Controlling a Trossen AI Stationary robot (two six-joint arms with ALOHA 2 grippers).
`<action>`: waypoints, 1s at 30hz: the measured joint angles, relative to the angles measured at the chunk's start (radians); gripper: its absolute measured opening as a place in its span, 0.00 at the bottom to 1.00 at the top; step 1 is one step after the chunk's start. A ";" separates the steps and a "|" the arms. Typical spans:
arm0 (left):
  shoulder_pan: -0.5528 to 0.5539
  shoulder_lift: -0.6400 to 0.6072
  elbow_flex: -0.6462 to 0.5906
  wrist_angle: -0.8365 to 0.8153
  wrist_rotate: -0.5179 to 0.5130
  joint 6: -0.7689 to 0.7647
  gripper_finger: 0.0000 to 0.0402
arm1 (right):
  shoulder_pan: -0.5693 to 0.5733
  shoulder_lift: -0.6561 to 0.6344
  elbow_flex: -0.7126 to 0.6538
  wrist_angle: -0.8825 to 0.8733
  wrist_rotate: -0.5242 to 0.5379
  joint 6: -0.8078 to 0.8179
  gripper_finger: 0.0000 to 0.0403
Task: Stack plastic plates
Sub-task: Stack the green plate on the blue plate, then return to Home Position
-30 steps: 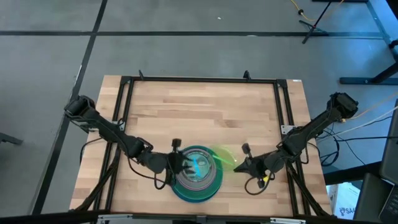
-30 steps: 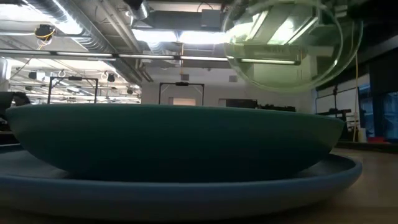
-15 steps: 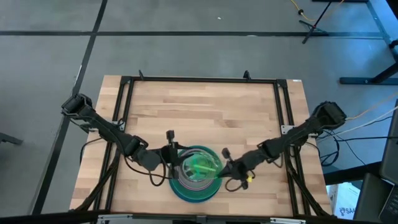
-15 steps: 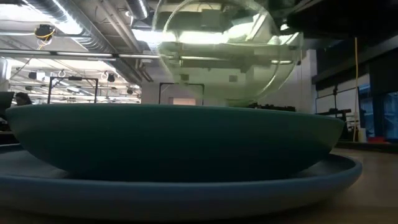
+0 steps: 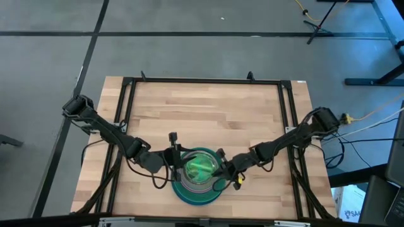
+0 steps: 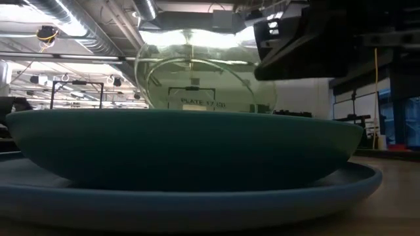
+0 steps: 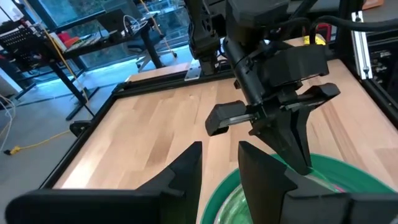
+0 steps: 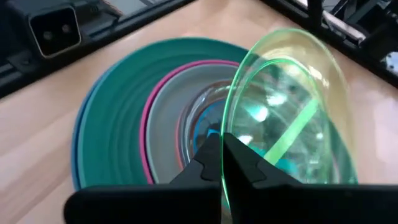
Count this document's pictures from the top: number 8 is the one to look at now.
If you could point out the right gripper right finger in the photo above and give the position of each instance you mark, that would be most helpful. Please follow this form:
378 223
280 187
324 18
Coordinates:
280 202

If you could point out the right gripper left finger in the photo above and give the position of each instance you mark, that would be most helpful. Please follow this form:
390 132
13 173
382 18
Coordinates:
186 199

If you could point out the small pink translucent plate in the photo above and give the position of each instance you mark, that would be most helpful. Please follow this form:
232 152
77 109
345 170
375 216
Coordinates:
178 146

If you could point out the medium grey-blue plastic plate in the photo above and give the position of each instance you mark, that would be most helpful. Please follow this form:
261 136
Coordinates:
164 124

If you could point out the small teal translucent plate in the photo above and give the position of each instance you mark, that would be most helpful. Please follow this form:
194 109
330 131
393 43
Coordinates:
203 123

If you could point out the medium magenta plastic plate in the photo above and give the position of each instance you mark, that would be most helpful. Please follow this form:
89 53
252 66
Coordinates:
142 130

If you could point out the large green plastic plate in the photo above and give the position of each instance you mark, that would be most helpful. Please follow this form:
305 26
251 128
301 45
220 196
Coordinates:
118 124

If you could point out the small green translucent plate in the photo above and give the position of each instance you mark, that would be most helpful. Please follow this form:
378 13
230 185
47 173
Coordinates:
295 93

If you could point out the large blue plastic plate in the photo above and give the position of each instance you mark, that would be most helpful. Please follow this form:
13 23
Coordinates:
74 155

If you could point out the silver metal strip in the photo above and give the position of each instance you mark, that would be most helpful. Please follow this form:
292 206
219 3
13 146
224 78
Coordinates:
342 28

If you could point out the black metal table frame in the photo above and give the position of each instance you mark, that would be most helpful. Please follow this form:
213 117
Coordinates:
124 26

